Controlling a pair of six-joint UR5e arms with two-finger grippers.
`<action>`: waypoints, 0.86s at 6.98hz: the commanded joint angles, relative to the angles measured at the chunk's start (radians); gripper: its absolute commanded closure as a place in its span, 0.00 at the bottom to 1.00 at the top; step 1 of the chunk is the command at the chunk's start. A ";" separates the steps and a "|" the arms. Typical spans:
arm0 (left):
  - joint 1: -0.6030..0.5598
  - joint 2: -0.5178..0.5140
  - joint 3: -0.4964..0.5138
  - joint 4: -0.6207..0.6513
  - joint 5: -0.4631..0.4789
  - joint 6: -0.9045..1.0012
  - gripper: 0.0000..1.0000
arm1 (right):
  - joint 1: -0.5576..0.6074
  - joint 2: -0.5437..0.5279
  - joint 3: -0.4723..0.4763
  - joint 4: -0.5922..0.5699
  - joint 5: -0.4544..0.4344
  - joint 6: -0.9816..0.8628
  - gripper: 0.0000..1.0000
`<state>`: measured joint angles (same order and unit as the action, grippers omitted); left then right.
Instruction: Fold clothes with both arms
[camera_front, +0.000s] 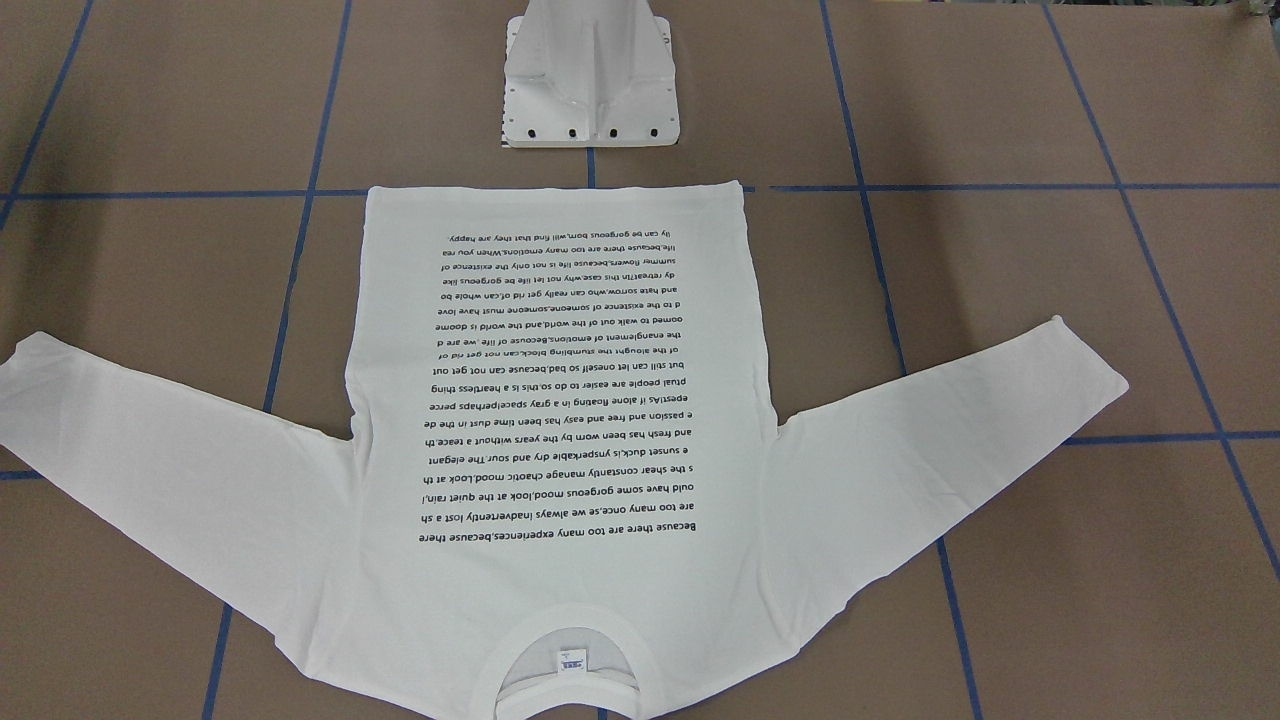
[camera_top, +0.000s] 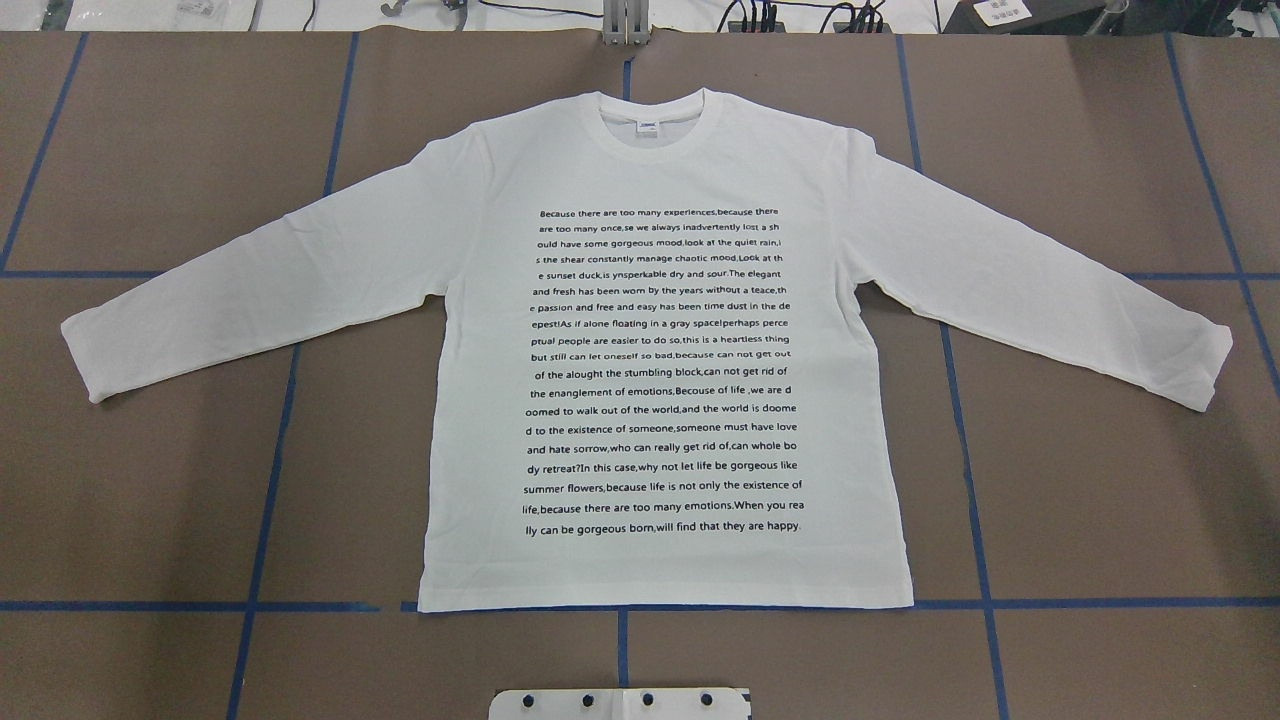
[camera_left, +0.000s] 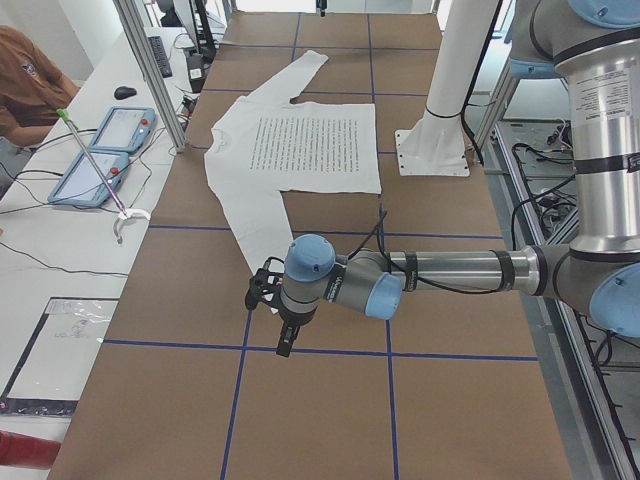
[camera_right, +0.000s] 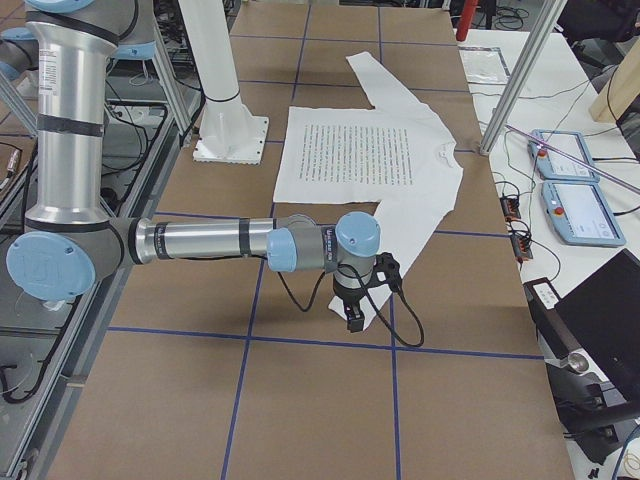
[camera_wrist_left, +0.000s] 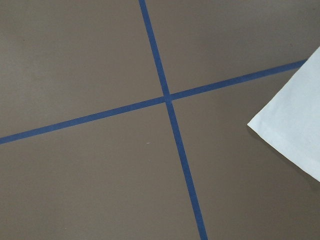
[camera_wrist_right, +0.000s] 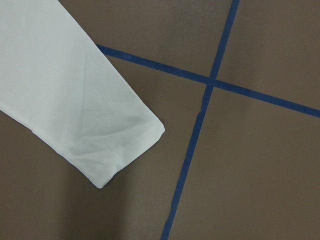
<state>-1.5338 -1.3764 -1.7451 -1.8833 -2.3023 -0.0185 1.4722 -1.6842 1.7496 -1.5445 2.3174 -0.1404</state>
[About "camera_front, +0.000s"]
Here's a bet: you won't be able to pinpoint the white long-sleeve printed shirt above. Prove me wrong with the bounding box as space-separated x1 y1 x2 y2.
3 183 1128 719

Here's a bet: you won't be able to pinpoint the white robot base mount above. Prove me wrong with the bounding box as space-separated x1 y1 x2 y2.
502 1 680 149

